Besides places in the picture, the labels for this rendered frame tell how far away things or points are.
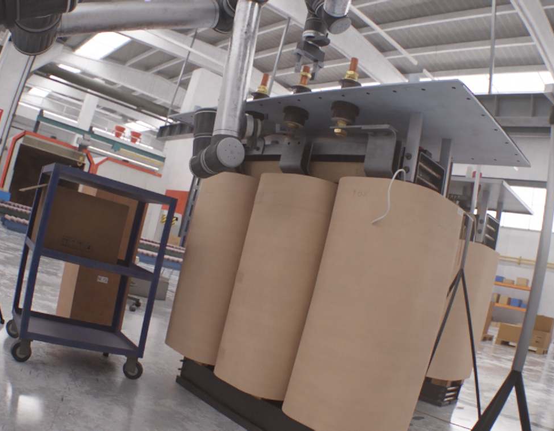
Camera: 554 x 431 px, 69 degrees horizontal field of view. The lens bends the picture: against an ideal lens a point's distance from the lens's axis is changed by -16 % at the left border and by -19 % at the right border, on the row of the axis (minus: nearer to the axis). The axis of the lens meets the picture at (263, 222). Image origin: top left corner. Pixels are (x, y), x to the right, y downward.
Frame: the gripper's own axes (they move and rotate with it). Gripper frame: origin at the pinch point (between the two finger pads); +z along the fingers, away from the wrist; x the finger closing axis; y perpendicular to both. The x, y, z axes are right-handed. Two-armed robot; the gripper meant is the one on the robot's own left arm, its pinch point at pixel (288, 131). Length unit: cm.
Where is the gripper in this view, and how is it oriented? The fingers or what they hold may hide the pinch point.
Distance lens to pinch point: 196.0
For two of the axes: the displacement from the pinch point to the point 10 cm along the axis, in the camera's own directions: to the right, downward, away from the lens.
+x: -3.5, -0.1, 9.4
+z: 9.4, 0.4, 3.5
